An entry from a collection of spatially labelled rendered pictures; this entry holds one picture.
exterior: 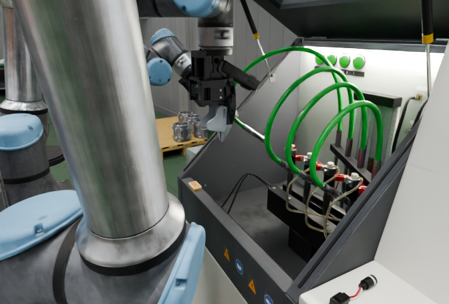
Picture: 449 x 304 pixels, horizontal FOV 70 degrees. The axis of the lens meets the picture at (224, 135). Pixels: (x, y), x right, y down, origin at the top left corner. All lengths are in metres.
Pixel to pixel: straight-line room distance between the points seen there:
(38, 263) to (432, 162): 0.69
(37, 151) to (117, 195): 0.63
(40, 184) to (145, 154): 0.66
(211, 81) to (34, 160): 0.49
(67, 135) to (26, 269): 0.20
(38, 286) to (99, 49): 0.28
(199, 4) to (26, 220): 0.39
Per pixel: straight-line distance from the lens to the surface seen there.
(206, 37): 0.68
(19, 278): 0.45
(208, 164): 1.24
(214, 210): 1.01
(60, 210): 0.43
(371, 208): 0.75
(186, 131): 4.01
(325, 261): 0.74
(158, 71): 0.88
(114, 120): 0.26
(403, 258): 0.81
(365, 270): 0.81
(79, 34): 0.24
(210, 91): 0.68
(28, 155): 0.90
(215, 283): 1.13
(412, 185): 0.78
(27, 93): 1.02
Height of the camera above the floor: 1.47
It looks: 18 degrees down
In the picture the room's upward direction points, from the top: straight up
